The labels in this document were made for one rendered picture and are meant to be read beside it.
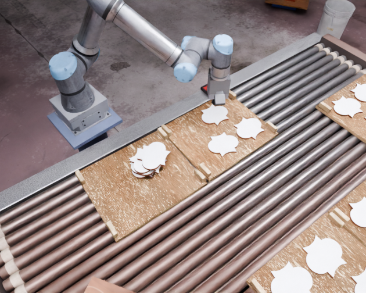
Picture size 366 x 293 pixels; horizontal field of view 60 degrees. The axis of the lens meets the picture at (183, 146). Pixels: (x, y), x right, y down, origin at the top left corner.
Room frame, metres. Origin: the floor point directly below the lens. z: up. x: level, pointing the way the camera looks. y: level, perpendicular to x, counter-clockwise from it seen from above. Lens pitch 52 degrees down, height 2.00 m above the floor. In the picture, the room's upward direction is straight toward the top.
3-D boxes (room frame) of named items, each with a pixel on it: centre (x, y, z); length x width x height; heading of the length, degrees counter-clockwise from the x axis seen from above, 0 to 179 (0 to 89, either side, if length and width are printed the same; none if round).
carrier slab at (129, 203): (0.68, 0.17, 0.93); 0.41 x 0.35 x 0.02; 126
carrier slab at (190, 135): (0.94, -0.16, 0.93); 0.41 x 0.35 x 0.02; 128
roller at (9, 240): (0.98, -0.11, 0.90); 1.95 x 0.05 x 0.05; 127
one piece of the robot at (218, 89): (1.01, -0.15, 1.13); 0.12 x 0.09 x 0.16; 4
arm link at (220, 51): (1.03, -0.14, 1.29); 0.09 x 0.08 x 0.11; 73
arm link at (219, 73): (1.03, -0.15, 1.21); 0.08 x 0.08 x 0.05
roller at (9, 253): (0.94, -0.14, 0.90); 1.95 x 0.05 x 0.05; 127
